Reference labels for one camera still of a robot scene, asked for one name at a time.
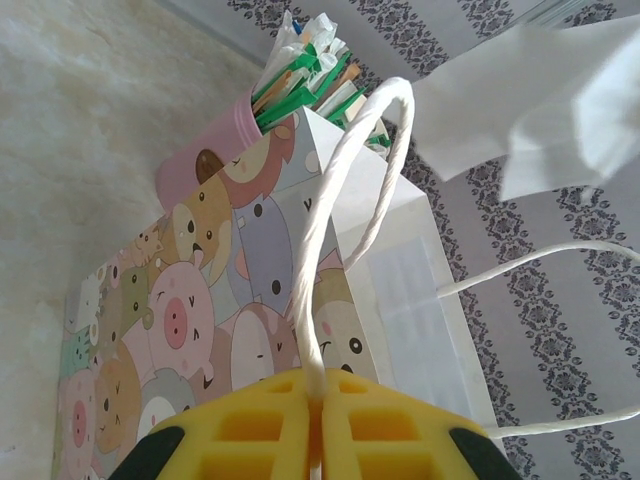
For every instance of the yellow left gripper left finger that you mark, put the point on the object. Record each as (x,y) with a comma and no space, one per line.
(250,435)

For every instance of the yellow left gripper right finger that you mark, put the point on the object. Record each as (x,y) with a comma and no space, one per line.
(400,435)

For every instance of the cartoon animal paper gift bag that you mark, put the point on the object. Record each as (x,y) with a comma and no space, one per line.
(175,310)

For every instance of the white paper napkin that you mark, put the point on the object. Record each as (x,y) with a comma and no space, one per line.
(500,80)

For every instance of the pink jar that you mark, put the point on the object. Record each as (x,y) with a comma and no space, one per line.
(220,130)

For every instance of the green white stirrer packet bundle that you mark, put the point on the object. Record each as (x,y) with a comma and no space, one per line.
(300,90)

